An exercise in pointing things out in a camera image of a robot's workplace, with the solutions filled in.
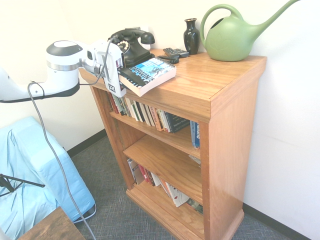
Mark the blue cloth covered chair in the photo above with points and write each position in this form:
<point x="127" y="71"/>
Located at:
<point x="30" y="155"/>

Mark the dark green flat book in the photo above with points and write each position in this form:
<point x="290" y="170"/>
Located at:
<point x="195" y="206"/>

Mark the red spine book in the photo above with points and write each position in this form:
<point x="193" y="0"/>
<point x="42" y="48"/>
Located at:
<point x="113" y="103"/>

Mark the wooden bookshelf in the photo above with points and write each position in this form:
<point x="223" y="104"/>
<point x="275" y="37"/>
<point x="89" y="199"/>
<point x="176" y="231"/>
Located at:
<point x="225" y="150"/>

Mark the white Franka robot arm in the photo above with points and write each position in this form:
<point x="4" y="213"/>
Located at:
<point x="62" y="72"/>

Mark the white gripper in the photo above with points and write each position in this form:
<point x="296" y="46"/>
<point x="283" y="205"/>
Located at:
<point x="111" y="75"/>

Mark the grey white book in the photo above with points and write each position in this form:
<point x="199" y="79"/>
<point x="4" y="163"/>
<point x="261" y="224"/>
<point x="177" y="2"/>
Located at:
<point x="135" y="171"/>

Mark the red white book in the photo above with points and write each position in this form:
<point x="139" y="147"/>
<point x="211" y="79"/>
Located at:
<point x="145" y="175"/>

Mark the green spine book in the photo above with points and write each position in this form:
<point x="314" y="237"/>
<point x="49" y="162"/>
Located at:
<point x="122" y="107"/>

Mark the dark blue paperback book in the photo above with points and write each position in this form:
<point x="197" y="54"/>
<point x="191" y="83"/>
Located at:
<point x="177" y="123"/>

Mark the white leaning paperback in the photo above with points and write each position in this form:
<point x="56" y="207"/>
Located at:
<point x="178" y="195"/>

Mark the loose papers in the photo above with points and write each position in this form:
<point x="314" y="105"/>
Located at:
<point x="195" y="160"/>

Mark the green plastic watering can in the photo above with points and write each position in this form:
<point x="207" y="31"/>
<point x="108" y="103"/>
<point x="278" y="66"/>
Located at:
<point x="227" y="42"/>

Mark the blue black paperback book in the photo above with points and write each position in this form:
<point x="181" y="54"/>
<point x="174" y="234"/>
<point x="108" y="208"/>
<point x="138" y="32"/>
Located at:
<point x="150" y="75"/>

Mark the orange spine book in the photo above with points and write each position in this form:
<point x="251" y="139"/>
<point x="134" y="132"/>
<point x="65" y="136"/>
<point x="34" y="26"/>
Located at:
<point x="156" y="118"/>

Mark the blue spine book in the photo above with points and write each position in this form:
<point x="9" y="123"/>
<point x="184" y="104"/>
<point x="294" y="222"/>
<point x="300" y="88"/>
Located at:
<point x="192" y="133"/>
<point x="197" y="136"/>

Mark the white paperback book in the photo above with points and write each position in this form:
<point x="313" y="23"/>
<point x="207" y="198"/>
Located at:
<point x="129" y="108"/>
<point x="147" y="115"/>

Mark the black camera tripod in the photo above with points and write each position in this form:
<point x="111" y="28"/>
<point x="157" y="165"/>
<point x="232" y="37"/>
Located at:
<point x="15" y="181"/>

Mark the black rotary telephone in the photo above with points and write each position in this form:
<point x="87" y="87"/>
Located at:
<point x="132" y="53"/>

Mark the green white book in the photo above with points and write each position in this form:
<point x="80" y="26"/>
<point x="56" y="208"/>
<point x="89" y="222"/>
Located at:
<point x="136" y="112"/>

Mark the small black vase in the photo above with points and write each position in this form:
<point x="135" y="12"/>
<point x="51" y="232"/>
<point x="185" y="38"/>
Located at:
<point x="191" y="37"/>

